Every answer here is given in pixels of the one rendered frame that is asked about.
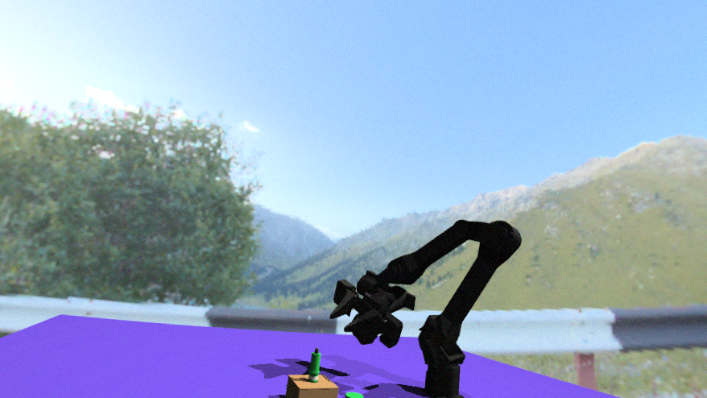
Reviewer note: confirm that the brown wooden block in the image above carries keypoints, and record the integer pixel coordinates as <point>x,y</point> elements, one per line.
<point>298,386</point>

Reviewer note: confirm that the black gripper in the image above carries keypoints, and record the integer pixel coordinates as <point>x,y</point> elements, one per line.
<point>376,312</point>

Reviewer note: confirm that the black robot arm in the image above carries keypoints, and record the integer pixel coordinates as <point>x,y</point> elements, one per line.
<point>439,334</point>

